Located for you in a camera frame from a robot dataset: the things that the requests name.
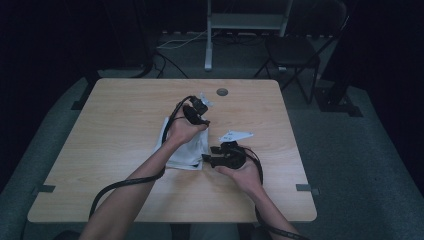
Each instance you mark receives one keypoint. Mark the white printed tank top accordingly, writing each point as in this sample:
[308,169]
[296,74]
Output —
[193,153]

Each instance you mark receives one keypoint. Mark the grey tape piece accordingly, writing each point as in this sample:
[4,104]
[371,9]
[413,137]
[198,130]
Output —
[306,188]
[45,189]

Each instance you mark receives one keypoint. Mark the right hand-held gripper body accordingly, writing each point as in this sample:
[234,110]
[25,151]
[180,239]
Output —
[231,156]

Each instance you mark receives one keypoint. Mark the black folding chair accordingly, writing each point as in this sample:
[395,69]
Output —
[293,50]

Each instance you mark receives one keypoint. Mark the black stand base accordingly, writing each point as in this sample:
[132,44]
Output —
[336,101]

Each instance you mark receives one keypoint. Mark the person's grey trousers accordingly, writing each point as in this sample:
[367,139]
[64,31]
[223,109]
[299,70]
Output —
[213,231]

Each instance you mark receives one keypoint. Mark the black stand leg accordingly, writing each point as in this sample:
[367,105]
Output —
[85,95]

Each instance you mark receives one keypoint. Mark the person's right hand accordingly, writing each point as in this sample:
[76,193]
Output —
[248,176]

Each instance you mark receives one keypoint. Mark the grey round table grommet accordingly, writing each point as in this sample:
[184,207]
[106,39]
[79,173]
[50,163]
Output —
[222,92]

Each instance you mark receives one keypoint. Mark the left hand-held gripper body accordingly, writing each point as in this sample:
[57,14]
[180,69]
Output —
[196,108]

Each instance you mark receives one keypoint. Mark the person's left hand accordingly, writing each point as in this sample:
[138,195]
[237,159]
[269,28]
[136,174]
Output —
[181,130]

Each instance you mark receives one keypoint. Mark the grey metal stand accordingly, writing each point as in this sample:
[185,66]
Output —
[243,21]

